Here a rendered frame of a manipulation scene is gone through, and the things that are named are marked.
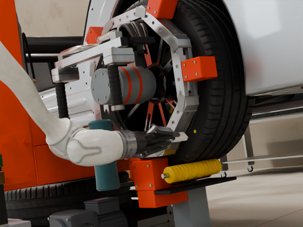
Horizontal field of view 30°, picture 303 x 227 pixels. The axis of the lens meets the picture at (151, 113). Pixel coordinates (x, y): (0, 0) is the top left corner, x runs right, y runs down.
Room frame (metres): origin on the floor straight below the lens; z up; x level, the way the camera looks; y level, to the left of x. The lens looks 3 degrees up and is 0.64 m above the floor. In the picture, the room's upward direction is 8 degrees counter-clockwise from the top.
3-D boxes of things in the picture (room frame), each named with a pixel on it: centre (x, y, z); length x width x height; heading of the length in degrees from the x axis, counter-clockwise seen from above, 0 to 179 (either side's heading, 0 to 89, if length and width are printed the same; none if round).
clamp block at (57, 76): (2.07, 0.30, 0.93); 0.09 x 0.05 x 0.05; 130
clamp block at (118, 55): (1.81, 0.08, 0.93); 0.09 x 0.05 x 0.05; 130
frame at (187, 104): (2.07, 0.03, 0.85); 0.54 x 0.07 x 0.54; 40
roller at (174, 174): (2.04, -0.12, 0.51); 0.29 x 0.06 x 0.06; 130
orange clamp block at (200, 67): (1.83, -0.17, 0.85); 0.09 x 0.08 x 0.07; 40
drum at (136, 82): (2.02, 0.09, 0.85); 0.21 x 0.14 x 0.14; 130
